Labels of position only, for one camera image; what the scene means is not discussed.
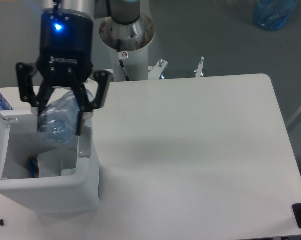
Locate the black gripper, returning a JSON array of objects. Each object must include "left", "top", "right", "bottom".
[{"left": 15, "top": 9, "right": 113, "bottom": 136}]

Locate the clear plastic water bottle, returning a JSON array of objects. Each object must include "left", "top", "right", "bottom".
[{"left": 38, "top": 90, "right": 80, "bottom": 145}]

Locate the white plastic bag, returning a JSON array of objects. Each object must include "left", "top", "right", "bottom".
[{"left": 37, "top": 148, "right": 77, "bottom": 178}]

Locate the white trash can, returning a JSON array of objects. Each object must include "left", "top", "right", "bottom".
[{"left": 0, "top": 110, "right": 100, "bottom": 214}]

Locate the colourful snack wrapper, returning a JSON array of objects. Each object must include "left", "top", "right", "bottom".
[{"left": 28, "top": 156, "right": 39, "bottom": 178}]

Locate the blue plastic bag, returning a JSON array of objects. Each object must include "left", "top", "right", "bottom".
[{"left": 252, "top": 0, "right": 299, "bottom": 31}]

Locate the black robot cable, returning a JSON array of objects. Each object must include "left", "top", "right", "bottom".
[{"left": 116, "top": 39, "right": 131, "bottom": 82}]

